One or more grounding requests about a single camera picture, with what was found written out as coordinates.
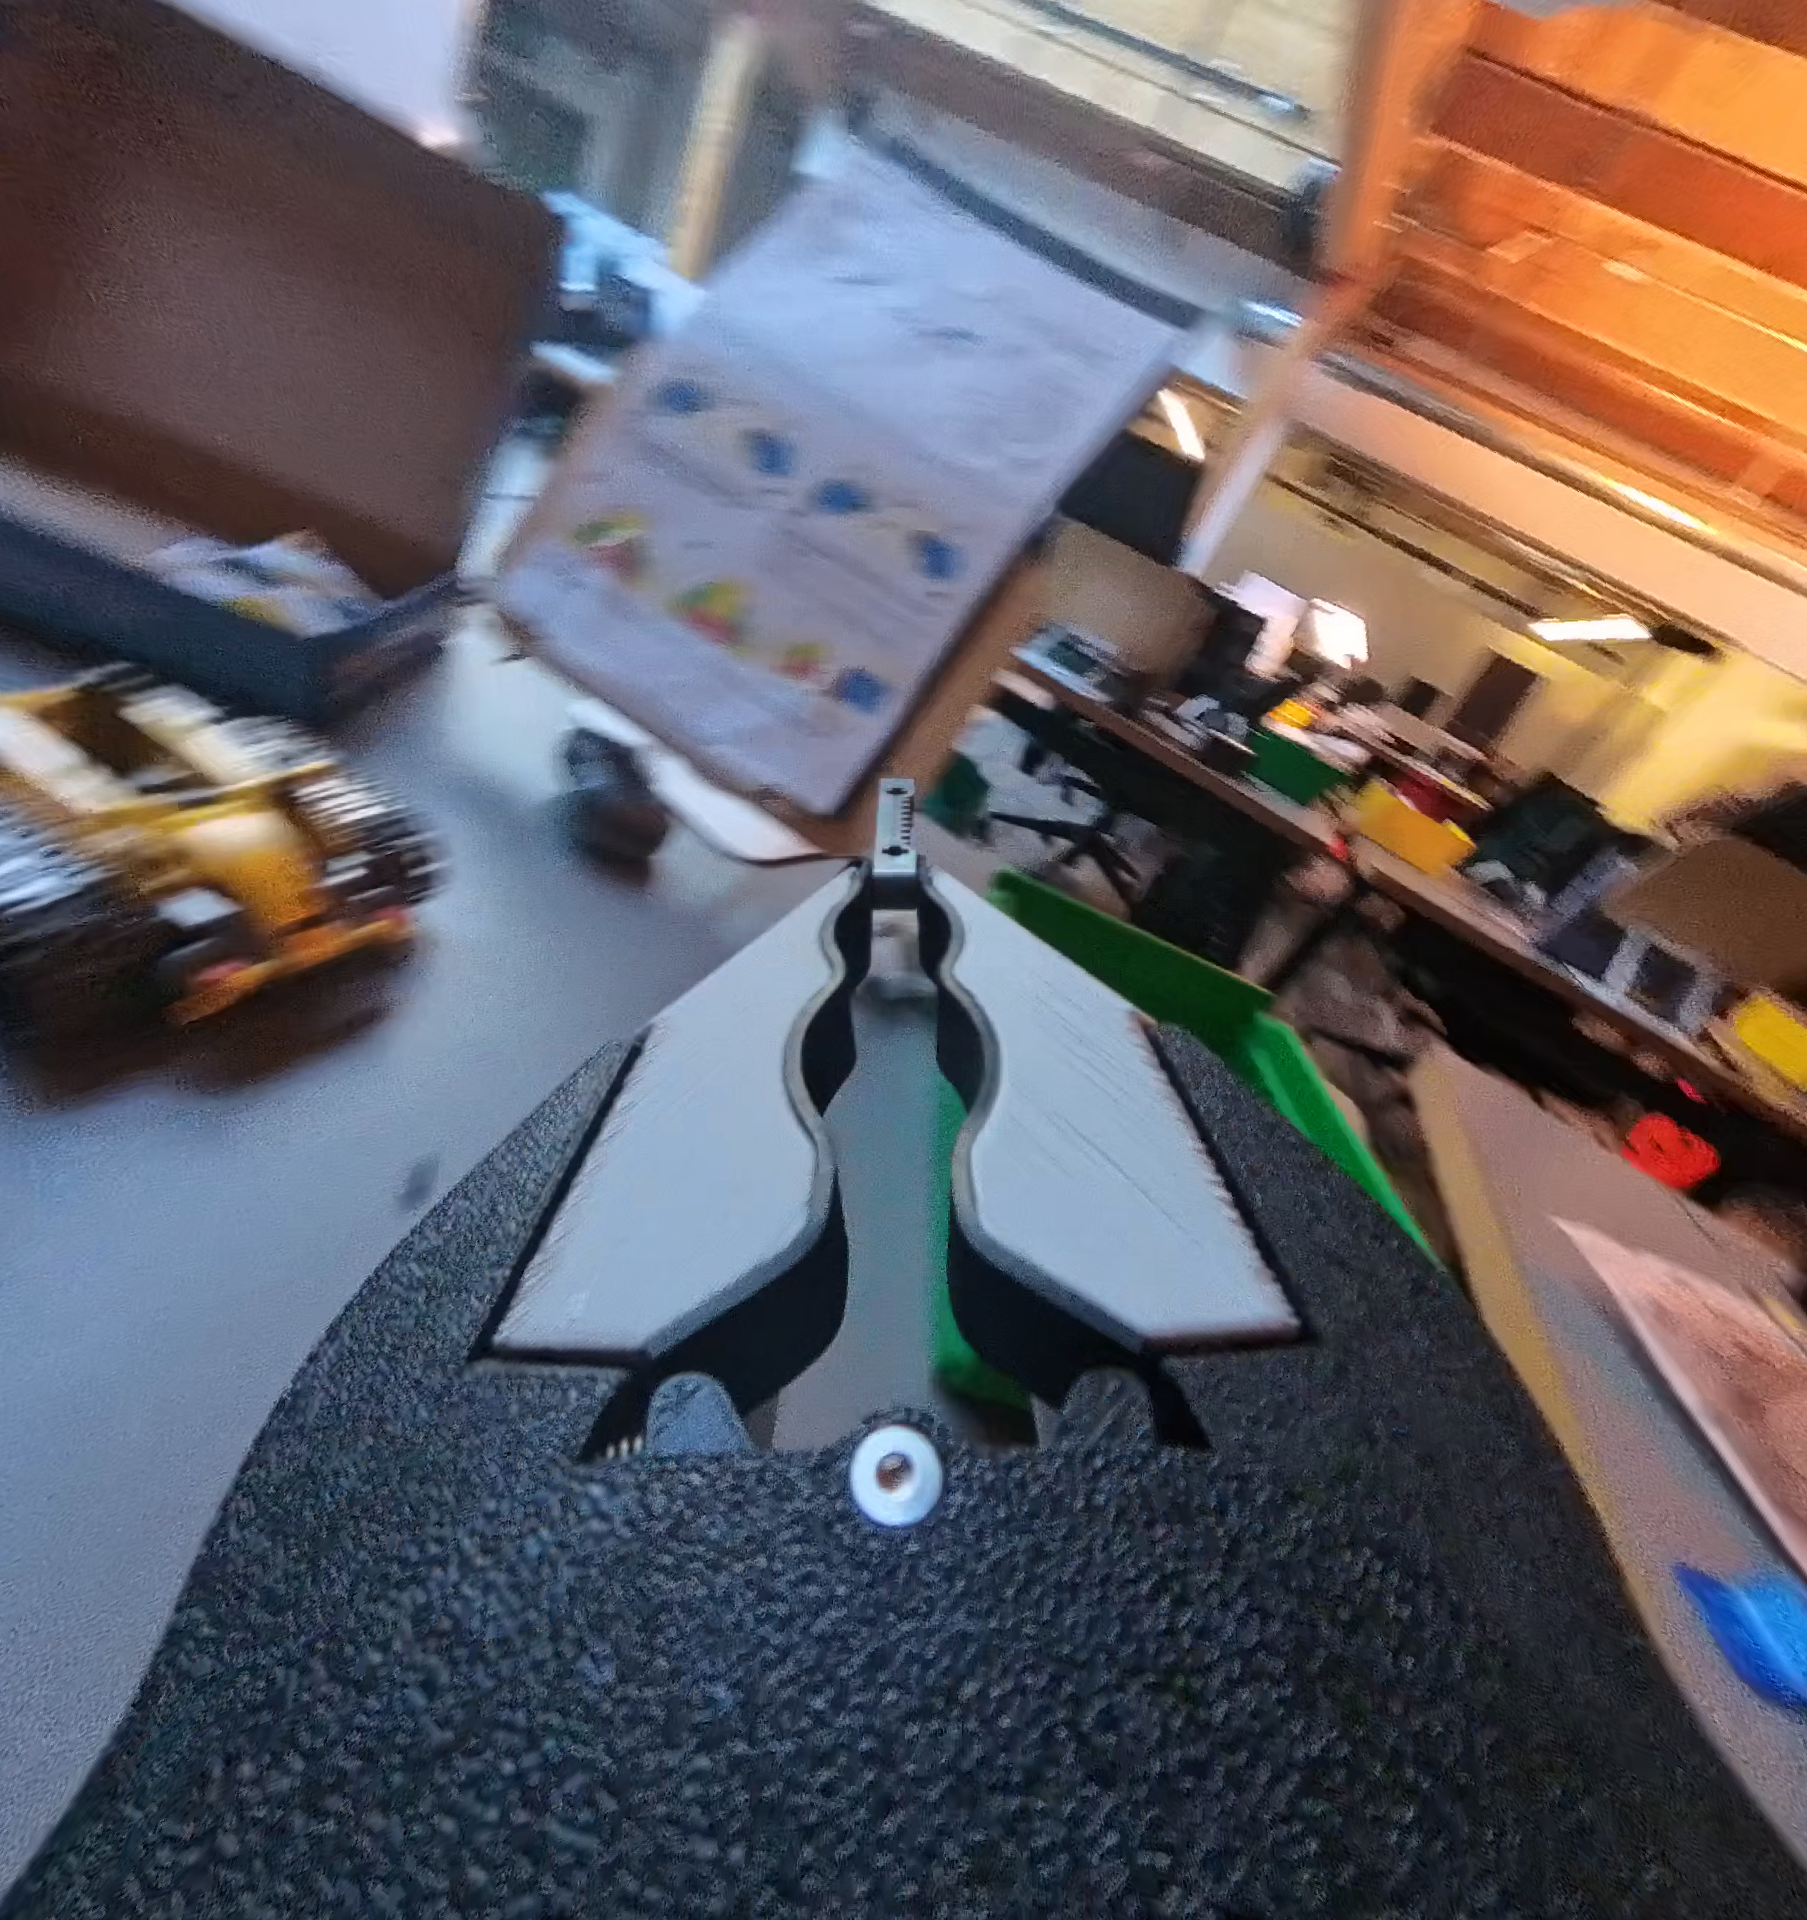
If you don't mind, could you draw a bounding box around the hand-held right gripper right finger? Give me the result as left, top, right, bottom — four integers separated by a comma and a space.
925, 867, 1306, 1412

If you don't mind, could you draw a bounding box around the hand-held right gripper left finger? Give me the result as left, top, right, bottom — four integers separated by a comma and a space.
481, 867, 861, 1412

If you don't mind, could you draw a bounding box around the dark grey toothed toy rack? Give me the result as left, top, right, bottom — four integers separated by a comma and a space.
871, 776, 927, 915

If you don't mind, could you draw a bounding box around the yellow toy tracked robot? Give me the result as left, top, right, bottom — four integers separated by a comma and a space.
0, 668, 447, 1037

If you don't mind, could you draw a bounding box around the grey desk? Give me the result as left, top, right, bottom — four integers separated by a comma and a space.
0, 615, 1025, 1906

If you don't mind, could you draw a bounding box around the green plastic bin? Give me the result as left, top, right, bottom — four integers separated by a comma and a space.
925, 867, 1445, 1412

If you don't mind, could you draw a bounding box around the grey brick battery block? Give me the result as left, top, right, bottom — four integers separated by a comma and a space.
559, 727, 673, 867

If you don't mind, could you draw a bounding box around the yellow storage bin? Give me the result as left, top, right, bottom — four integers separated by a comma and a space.
1354, 780, 1474, 875

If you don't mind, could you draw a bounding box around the grey topped back table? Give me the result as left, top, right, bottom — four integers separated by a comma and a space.
1415, 1040, 1807, 1802

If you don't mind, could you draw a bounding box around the printed paper sheet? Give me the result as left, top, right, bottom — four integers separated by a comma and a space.
1553, 1215, 1807, 1644

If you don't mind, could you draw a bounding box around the bag of toy parts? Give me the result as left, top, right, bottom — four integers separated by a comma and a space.
153, 532, 379, 632

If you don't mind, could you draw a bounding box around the printed instruction sheet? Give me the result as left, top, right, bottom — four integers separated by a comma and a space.
496, 141, 1188, 812

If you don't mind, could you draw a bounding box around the small blue cube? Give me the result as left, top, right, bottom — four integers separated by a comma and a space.
1674, 1562, 1807, 1702

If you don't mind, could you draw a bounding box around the dark blue cardboard kit box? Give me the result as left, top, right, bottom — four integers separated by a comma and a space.
0, 0, 559, 722

